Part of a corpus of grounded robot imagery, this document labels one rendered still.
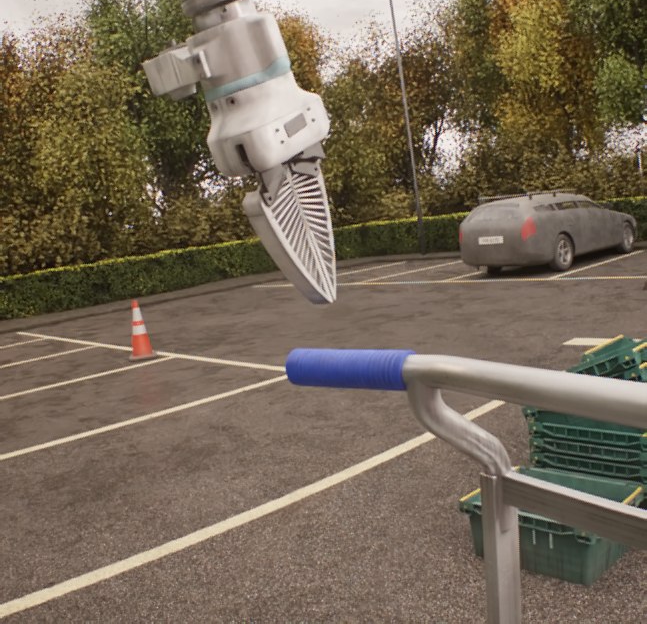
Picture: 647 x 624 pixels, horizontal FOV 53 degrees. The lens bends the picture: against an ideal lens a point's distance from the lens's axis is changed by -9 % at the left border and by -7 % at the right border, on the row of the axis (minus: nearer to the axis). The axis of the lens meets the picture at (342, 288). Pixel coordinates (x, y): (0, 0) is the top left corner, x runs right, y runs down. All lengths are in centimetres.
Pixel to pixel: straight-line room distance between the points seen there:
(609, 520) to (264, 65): 45
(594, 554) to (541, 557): 21
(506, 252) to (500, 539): 1169
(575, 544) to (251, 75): 218
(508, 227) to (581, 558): 1010
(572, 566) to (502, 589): 186
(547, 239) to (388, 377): 1185
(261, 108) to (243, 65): 4
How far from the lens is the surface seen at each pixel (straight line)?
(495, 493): 67
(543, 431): 293
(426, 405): 59
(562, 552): 257
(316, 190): 60
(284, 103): 54
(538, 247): 1222
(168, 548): 327
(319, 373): 64
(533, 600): 252
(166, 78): 60
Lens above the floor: 135
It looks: 5 degrees down
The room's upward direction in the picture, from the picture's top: 7 degrees counter-clockwise
